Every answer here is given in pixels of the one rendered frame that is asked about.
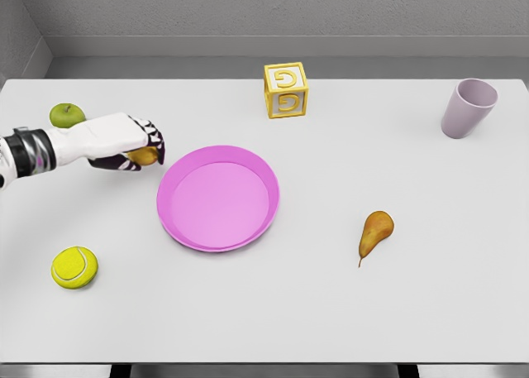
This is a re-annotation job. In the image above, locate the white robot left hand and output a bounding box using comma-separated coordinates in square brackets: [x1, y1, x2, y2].
[82, 112, 166, 172]

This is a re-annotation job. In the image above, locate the yellow lemon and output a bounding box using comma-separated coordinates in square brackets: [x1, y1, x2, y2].
[127, 146, 160, 167]

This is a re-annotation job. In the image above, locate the pink round plate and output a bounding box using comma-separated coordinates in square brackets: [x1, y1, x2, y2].
[156, 145, 281, 253]

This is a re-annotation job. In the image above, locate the green apple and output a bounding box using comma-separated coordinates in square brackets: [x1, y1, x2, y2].
[49, 103, 87, 129]

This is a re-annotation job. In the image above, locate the yellow tennis ball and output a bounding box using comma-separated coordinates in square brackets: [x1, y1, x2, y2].
[50, 246, 99, 290]

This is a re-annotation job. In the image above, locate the yellow letter block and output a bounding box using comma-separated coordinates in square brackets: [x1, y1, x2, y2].
[264, 61, 310, 120]

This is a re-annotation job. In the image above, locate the brown pear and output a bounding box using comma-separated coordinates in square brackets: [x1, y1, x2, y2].
[357, 210, 395, 269]

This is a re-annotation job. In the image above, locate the lilac plastic cup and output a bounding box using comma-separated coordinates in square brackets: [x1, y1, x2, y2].
[440, 78, 499, 140]

